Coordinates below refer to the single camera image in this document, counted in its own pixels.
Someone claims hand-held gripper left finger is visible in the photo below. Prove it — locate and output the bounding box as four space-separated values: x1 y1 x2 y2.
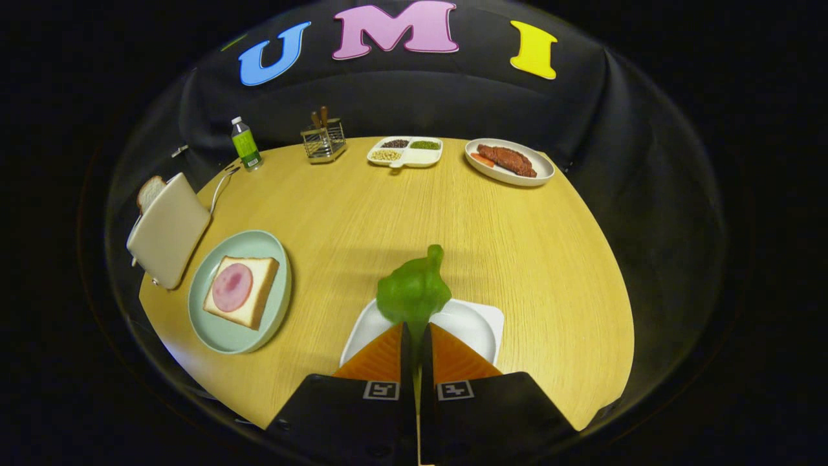
265 322 418 466

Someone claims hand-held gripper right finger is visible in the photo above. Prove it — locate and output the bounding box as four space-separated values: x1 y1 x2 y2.
419 322 578 466

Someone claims green lettuce leaf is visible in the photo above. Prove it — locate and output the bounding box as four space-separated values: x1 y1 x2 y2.
376 244 453 363

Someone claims toasted bread slice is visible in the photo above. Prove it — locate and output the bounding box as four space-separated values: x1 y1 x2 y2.
136 175 168 214

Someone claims white square plate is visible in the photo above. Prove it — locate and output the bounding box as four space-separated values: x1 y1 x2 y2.
340 298 505 368

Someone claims white bread slice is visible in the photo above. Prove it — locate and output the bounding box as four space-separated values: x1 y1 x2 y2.
202 255 280 331

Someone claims pale green round plate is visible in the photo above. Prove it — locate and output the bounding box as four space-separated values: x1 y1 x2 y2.
188 230 293 355

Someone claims pink ham slice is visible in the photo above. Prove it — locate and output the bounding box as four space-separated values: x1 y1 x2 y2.
212 263 254 313

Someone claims white round plate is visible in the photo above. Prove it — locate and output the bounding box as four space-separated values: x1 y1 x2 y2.
464 138 556 188

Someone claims white divided dish with beans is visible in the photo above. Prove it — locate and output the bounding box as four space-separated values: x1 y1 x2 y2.
366 136 444 174

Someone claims brown grilled meat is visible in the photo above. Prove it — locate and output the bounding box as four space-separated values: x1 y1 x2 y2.
477 144 538 179

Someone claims black backdrop cloth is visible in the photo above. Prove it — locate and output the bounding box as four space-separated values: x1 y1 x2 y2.
103 0 728 428

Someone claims green label plastic bottle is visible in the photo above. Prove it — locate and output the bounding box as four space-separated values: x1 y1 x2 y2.
231 116 263 172

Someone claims white toaster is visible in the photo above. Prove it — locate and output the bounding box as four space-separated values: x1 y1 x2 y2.
126 172 212 290

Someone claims wire cutlery holder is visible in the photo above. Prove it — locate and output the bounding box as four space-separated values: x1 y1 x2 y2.
300 118 348 164

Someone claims white toaster cable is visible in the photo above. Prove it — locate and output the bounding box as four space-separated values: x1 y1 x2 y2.
210 165 241 214

